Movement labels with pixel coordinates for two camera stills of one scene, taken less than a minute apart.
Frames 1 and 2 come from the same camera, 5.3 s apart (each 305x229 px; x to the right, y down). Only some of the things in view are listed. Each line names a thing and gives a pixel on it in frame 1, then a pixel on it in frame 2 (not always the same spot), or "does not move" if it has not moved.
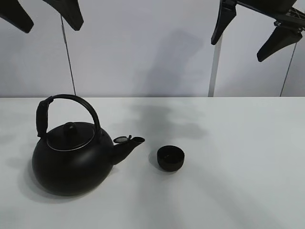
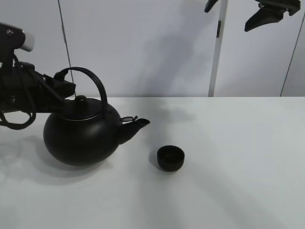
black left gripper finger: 70,10 -> 23,88
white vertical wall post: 217,55 does not move
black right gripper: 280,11 -> 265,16
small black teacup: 170,158 does not move
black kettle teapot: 72,158 -> 88,132
